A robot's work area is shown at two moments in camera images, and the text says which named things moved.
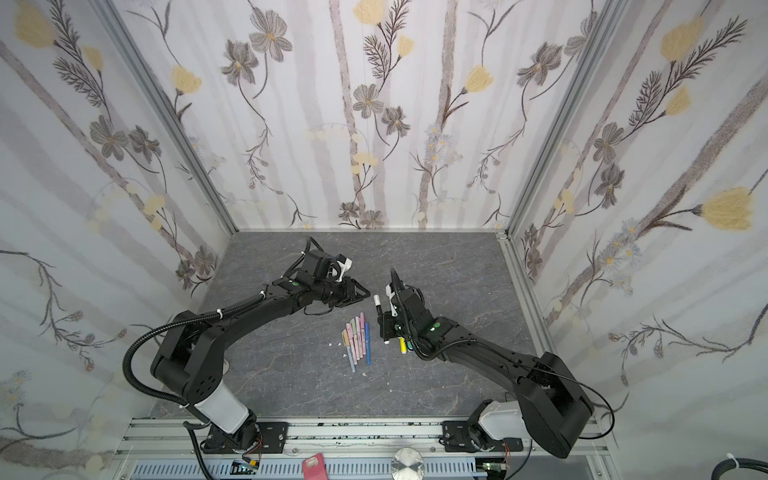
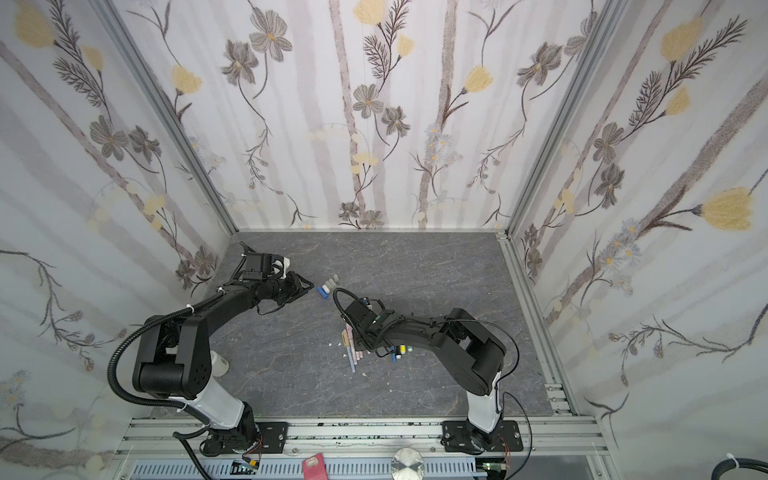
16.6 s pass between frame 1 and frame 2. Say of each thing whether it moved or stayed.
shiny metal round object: stayed
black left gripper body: moved
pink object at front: stayed
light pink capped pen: stayed
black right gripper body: moved
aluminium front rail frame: stayed
